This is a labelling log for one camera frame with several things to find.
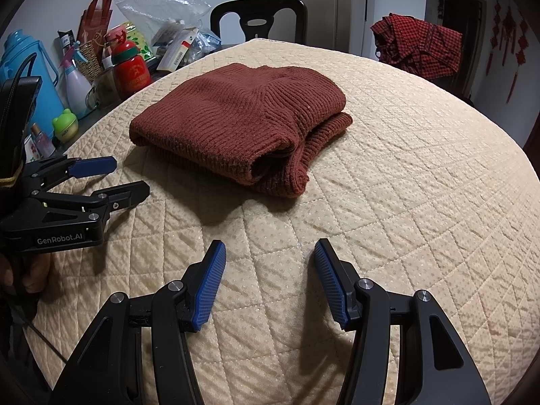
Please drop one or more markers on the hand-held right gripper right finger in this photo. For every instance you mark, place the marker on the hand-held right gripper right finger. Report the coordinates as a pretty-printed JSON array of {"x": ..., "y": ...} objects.
[{"x": 333, "y": 287}]

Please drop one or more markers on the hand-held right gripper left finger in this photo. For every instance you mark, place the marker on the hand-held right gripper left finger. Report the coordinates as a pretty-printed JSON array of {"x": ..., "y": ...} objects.
[{"x": 209, "y": 287}]

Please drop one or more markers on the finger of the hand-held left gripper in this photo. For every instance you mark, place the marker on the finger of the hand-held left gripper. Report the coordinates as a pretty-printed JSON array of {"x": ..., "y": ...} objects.
[
  {"x": 95, "y": 165},
  {"x": 122, "y": 196}
]

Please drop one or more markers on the rust brown knit sweater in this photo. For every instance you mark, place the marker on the rust brown knit sweater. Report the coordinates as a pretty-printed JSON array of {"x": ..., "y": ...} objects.
[{"x": 236, "y": 118}]

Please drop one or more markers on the person's left hand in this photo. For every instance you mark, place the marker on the person's left hand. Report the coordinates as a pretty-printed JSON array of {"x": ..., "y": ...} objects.
[{"x": 33, "y": 274}]

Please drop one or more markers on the green frog cup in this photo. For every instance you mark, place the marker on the green frog cup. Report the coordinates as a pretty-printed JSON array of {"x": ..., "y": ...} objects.
[{"x": 65, "y": 126}]

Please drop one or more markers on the small perfume bottle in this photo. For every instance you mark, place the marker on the small perfume bottle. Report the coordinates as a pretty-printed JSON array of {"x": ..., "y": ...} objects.
[{"x": 42, "y": 143}]

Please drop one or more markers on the glass jar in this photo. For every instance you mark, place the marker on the glass jar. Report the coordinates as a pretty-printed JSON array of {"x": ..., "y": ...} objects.
[{"x": 103, "y": 93}]

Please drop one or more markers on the white spray bottle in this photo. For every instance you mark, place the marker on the white spray bottle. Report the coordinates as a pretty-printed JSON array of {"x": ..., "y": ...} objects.
[{"x": 78, "y": 88}]

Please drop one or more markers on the beige quilted table cover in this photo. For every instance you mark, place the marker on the beige quilted table cover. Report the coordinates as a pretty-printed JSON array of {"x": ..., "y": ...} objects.
[{"x": 379, "y": 219}]

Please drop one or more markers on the red reindeer bottle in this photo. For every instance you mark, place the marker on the red reindeer bottle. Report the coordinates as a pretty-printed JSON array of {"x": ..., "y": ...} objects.
[{"x": 130, "y": 76}]

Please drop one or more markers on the wicker basket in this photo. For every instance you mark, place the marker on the wicker basket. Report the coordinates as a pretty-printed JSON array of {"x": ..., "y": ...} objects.
[{"x": 90, "y": 61}]

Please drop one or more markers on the blue thermos jug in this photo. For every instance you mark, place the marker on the blue thermos jug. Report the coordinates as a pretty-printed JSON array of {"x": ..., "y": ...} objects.
[{"x": 21, "y": 59}]

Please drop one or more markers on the green patterned packet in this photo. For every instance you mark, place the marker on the green patterned packet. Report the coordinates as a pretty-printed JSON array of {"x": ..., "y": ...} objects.
[{"x": 141, "y": 42}]

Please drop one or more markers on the white box with red label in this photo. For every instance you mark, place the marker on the white box with red label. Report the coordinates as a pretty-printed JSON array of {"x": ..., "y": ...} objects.
[{"x": 177, "y": 52}]

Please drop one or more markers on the red gift bag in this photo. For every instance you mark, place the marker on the red gift bag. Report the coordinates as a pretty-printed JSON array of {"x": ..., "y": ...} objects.
[{"x": 95, "y": 17}]

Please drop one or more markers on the clear plastic bag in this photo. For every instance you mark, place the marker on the clear plastic bag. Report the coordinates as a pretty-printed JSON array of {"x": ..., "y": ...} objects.
[{"x": 160, "y": 4}]

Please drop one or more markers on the black dining chair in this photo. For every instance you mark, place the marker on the black dining chair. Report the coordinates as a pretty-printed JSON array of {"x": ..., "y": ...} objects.
[{"x": 291, "y": 12}]

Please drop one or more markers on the red plaid shirt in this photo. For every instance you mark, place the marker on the red plaid shirt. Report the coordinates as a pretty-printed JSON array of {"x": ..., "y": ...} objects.
[{"x": 417, "y": 46}]

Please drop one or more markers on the dark doorway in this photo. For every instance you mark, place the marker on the dark doorway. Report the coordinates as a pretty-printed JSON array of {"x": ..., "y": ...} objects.
[{"x": 462, "y": 21}]

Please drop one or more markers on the long red knot wall hanging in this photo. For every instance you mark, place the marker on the long red knot wall hanging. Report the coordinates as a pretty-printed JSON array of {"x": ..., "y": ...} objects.
[{"x": 521, "y": 50}]

